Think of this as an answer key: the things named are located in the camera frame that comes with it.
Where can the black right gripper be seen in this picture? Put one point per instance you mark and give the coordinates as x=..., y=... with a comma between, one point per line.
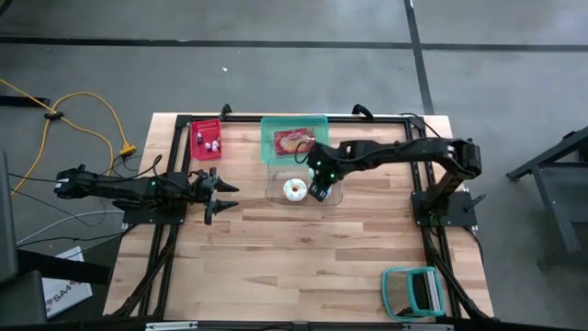
x=327, y=163

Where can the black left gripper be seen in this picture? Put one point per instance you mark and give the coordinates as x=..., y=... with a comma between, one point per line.
x=204, y=190

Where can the red snack packet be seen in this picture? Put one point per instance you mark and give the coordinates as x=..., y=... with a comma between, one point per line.
x=289, y=141

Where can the white frosted donut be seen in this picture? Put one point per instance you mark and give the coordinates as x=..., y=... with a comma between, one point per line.
x=288, y=190

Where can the clear plastic bin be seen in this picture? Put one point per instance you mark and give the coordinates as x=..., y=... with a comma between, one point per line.
x=280, y=202

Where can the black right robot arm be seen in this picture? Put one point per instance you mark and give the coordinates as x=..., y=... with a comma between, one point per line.
x=413, y=154

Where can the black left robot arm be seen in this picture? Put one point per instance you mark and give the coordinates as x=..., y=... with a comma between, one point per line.
x=119, y=188

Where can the red plastic basket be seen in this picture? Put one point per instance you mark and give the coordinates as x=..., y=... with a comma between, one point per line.
x=204, y=154

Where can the green translucent plastic bin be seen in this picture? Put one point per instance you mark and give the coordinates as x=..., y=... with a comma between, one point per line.
x=268, y=138

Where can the green mesh pencil holder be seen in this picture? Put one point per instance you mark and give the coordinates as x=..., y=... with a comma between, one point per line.
x=404, y=292

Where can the white cardboard box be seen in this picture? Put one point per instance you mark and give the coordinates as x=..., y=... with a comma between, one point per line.
x=64, y=294

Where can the black workstation stand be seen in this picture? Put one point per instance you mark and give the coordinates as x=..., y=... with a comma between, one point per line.
x=23, y=299

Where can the black side table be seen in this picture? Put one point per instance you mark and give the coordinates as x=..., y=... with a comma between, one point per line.
x=560, y=211

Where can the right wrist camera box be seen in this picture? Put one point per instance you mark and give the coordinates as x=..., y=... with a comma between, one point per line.
x=320, y=193

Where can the black frame clamp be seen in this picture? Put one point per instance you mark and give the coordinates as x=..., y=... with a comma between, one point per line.
x=363, y=110
x=225, y=111

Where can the black aluminium table frame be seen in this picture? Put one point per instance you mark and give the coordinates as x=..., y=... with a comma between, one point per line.
x=390, y=120

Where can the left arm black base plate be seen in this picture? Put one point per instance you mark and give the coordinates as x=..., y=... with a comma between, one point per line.
x=151, y=217

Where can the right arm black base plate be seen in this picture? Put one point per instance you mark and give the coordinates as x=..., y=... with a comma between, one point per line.
x=459, y=209

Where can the silver frame bracket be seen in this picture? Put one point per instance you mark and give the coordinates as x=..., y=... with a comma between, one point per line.
x=427, y=327
x=170, y=326

